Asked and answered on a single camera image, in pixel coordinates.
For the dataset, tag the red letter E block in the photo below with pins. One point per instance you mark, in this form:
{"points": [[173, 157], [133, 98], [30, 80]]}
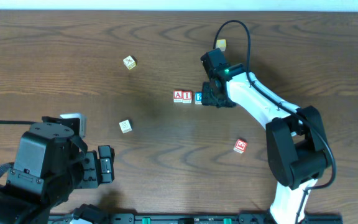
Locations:
{"points": [[240, 146]]}

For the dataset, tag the wooden block with dragonfly drawing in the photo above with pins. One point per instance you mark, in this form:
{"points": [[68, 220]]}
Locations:
{"points": [[129, 62]]}

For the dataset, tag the blue number 2 block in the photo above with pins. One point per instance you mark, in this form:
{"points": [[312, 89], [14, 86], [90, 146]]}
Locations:
{"points": [[198, 98]]}

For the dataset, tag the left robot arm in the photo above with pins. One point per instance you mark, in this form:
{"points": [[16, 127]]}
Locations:
{"points": [[21, 210]]}

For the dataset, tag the yellow-topped wooden block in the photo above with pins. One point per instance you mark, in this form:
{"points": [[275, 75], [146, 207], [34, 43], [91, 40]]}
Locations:
{"points": [[221, 44]]}

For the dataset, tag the red letter I block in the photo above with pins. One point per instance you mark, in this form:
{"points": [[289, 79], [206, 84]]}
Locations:
{"points": [[187, 97]]}

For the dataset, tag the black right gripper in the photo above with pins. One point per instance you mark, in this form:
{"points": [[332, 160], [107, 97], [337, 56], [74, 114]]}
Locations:
{"points": [[213, 96]]}

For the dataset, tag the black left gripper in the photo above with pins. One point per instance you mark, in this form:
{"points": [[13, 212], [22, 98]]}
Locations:
{"points": [[92, 168]]}

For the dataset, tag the red letter A block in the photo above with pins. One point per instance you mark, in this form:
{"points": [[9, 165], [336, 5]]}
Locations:
{"points": [[177, 96]]}

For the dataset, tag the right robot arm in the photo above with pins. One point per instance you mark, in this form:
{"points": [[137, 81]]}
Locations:
{"points": [[297, 148]]}

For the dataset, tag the black mounting rail with bases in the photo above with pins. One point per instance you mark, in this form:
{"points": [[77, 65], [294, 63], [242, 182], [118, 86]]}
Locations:
{"points": [[92, 214]]}

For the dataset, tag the plain wooden number 5 block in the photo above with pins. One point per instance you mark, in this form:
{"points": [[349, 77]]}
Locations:
{"points": [[125, 126]]}

